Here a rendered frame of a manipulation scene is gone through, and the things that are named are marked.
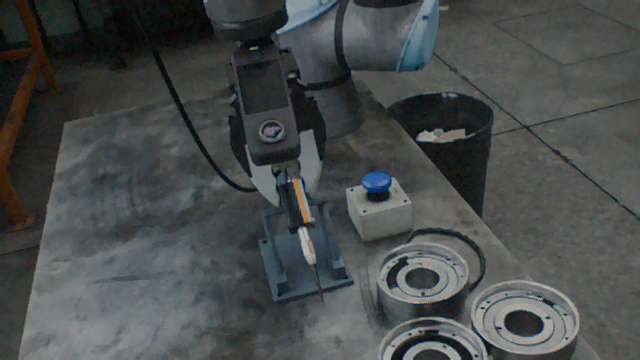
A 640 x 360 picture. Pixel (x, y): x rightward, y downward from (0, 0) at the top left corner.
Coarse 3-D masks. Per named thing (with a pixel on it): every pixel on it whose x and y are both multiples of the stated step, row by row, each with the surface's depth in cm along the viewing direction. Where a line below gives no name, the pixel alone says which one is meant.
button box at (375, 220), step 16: (352, 192) 87; (368, 192) 86; (384, 192) 86; (400, 192) 86; (352, 208) 87; (368, 208) 84; (384, 208) 83; (400, 208) 84; (368, 224) 83; (384, 224) 84; (400, 224) 85; (368, 240) 85
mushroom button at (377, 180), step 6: (366, 174) 86; (372, 174) 85; (378, 174) 85; (384, 174) 85; (366, 180) 84; (372, 180) 84; (378, 180) 84; (384, 180) 84; (390, 180) 84; (366, 186) 84; (372, 186) 83; (378, 186) 83; (384, 186) 83; (378, 192) 84
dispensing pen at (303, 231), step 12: (288, 168) 69; (288, 180) 69; (288, 192) 67; (288, 204) 67; (288, 216) 66; (300, 216) 66; (288, 228) 66; (300, 228) 67; (300, 240) 67; (312, 252) 67; (312, 264) 67
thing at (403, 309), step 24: (384, 264) 76; (432, 264) 75; (456, 264) 75; (384, 288) 71; (408, 288) 72; (432, 288) 72; (456, 288) 71; (408, 312) 70; (432, 312) 69; (456, 312) 72
